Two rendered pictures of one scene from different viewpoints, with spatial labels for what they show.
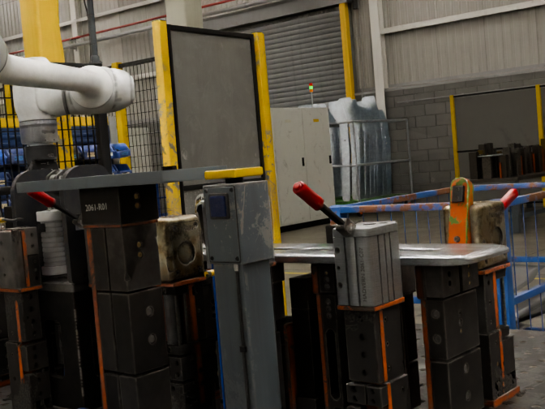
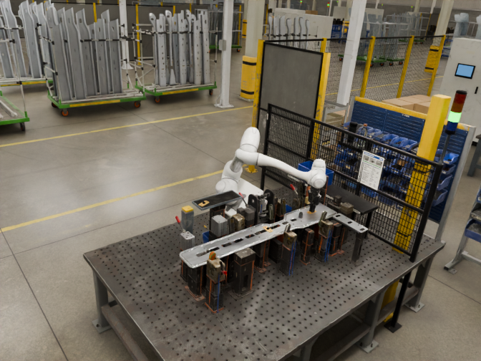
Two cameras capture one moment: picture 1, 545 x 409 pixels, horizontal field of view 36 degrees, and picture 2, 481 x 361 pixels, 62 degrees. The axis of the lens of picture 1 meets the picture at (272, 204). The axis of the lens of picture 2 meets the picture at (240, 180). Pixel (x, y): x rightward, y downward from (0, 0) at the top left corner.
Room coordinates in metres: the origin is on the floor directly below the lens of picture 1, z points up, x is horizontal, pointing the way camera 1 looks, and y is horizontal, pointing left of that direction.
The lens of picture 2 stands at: (2.01, -2.34, 2.58)
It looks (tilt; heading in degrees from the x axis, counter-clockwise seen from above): 25 degrees down; 101
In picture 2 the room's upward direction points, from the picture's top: 4 degrees clockwise
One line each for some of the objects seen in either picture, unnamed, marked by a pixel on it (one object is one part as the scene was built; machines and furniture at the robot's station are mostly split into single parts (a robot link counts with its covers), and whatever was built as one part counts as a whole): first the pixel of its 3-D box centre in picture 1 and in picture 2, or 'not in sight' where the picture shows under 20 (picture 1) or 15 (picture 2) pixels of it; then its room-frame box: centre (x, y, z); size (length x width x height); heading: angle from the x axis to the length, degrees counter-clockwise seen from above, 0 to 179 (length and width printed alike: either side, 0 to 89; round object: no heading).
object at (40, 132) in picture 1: (39, 133); not in sight; (2.07, 0.56, 1.28); 0.09 x 0.09 x 0.06
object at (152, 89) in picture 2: not in sight; (176, 61); (-1.72, 7.66, 0.88); 1.91 x 1.01 x 1.76; 54
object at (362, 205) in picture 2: not in sight; (328, 189); (2.20, 1.02, 1.02); 0.90 x 0.22 x 0.03; 139
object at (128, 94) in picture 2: not in sight; (94, 68); (-2.92, 5.81, 0.88); 1.91 x 1.00 x 1.76; 49
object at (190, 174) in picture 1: (116, 179); (217, 199); (1.36, 0.25, 1.16); 0.37 x 0.14 x 0.02; 49
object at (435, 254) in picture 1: (188, 249); (266, 230); (1.76, 0.18, 1.00); 1.38 x 0.22 x 0.02; 49
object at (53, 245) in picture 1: (72, 288); (260, 220); (1.67, 0.41, 0.94); 0.18 x 0.13 x 0.49; 49
